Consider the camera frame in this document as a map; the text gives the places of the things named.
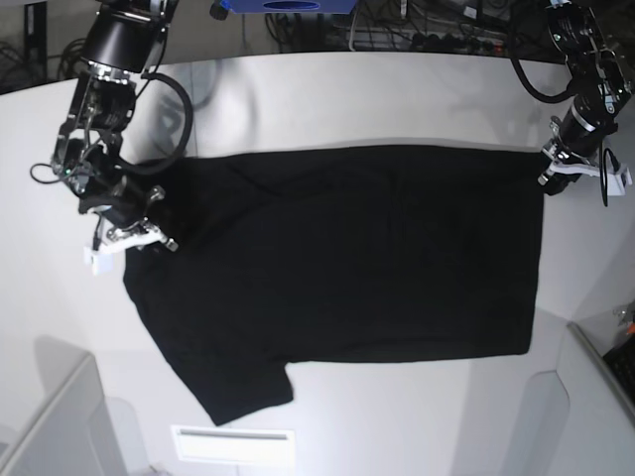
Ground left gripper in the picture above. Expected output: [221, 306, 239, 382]
[538, 141, 600, 196]

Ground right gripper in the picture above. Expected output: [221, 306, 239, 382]
[76, 169, 179, 251]

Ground black T-shirt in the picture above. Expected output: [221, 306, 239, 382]
[123, 146, 545, 425]

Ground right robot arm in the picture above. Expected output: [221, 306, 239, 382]
[50, 1, 193, 254]

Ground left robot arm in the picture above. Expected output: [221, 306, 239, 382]
[507, 1, 634, 204]

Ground black power strip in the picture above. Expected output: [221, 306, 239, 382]
[346, 29, 507, 55]

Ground black keyboard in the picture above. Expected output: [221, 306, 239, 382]
[603, 335, 635, 402]

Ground blue box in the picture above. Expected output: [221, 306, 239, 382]
[220, 0, 357, 14]

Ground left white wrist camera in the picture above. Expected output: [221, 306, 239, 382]
[605, 165, 633, 196]

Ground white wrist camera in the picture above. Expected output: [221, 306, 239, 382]
[605, 165, 633, 196]
[83, 244, 124, 276]

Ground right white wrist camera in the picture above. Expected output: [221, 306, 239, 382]
[83, 244, 124, 276]

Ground coiled black cables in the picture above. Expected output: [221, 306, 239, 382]
[58, 38, 95, 80]

